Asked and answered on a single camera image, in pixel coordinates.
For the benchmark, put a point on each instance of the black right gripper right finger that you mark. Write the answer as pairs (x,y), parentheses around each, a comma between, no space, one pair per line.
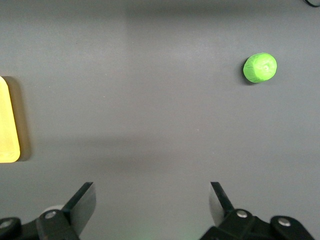
(225,212)

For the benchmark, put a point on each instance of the yellow plastic tray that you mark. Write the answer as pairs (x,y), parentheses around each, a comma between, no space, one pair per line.
(7,120)

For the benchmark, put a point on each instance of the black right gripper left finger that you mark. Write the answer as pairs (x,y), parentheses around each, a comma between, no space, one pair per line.
(75,212)

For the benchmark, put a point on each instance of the green apple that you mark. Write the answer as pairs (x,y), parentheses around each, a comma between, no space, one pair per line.
(260,68)

